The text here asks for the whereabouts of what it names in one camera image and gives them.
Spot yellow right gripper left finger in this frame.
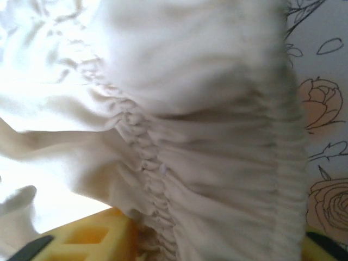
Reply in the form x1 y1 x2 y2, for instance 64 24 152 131
8 208 142 261

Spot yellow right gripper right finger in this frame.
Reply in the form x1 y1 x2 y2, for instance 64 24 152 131
300 230 348 261

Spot beige garment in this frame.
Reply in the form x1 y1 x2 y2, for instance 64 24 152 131
0 0 310 261

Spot floral tablecloth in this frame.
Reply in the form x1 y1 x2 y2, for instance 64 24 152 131
282 0 348 243

